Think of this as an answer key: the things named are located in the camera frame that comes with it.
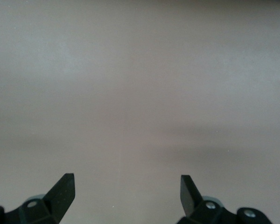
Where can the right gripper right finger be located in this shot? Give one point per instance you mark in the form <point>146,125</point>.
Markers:
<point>191,200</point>

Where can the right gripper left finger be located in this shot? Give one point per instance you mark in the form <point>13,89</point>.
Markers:
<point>58,200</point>

